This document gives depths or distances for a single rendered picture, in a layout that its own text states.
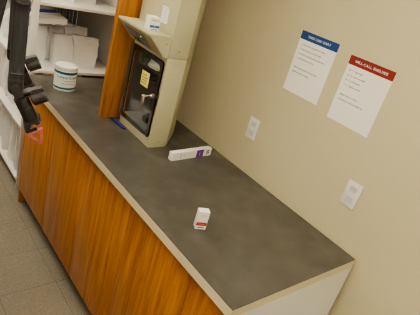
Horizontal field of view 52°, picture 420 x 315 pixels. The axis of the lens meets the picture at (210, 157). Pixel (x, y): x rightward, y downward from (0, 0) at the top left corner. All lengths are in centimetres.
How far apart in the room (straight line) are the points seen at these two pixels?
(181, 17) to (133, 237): 100
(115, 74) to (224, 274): 131
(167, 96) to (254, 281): 103
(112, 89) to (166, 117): 39
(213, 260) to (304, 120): 81
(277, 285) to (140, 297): 64
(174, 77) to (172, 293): 101
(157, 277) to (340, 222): 81
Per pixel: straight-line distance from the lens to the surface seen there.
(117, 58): 237
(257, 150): 221
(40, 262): 285
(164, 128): 221
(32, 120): 195
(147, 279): 184
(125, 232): 194
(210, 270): 152
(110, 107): 246
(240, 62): 230
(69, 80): 272
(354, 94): 187
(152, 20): 205
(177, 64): 210
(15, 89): 188
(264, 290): 153
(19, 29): 183
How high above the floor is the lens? 188
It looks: 24 degrees down
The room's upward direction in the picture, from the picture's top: 17 degrees clockwise
